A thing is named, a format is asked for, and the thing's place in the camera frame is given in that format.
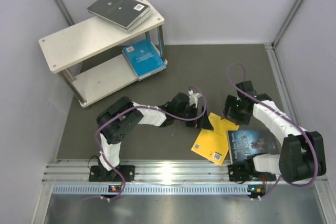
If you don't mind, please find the black shiny book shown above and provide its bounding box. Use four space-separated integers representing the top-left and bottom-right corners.
87 0 152 31

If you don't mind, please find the slotted cable duct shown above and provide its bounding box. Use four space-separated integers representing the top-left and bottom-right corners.
52 184 251 195

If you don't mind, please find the purple cable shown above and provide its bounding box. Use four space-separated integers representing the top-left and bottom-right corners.
93 86 207 198
226 62 320 201

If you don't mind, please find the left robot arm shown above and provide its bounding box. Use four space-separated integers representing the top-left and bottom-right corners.
95 90 214 180

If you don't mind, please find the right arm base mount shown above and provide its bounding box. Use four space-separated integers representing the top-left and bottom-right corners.
228 160 277 184

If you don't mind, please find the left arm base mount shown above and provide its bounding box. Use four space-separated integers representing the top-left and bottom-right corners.
89 165 135 182

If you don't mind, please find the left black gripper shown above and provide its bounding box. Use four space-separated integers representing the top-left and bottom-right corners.
175 105 213 131

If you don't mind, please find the dark blue castle book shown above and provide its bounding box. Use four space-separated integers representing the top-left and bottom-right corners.
227 130 281 164

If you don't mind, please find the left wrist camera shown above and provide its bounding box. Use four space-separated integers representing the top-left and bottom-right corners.
188 90 202 109

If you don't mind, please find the yellow book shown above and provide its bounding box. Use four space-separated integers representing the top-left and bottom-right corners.
191 113 239 166

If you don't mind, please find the light blue cat book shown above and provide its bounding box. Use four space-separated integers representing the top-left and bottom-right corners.
137 61 167 81

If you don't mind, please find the white two-tier shelf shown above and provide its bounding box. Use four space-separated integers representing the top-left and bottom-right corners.
39 7 165 108

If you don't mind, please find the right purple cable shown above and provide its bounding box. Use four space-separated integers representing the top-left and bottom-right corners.
226 62 320 201

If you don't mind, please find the blue paperback book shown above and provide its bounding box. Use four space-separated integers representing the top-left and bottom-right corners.
122 39 166 80

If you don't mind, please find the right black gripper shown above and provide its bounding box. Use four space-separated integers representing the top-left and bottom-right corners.
222 95 251 125

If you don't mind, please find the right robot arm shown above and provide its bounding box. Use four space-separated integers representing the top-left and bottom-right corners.
222 81 327 184

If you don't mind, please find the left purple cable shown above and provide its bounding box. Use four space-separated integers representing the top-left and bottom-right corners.
93 86 207 198

